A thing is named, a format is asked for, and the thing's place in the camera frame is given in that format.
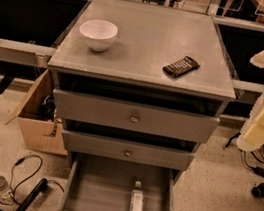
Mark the grey top drawer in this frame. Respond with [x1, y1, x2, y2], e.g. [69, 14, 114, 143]
[53, 89, 220, 143]

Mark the black snack bar packet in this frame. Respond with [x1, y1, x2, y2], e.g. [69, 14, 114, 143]
[163, 56, 200, 79]

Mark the open cardboard box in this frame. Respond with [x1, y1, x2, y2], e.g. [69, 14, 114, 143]
[7, 69, 68, 156]

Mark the grey middle drawer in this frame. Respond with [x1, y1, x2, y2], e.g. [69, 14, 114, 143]
[62, 130, 195, 171]

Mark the grey drawer cabinet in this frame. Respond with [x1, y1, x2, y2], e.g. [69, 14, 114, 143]
[30, 0, 250, 195]

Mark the black chair caster right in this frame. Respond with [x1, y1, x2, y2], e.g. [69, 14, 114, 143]
[252, 182, 264, 199]

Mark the white ceramic bowl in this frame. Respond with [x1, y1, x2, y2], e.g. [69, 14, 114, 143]
[79, 19, 118, 52]

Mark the black power adapter with cable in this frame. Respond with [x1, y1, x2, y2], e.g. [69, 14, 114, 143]
[240, 146, 264, 178]

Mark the clear plastic water bottle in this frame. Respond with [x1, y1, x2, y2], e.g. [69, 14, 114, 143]
[130, 180, 144, 211]

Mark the grey open bottom drawer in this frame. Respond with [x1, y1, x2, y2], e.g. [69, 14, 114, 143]
[57, 153, 178, 211]

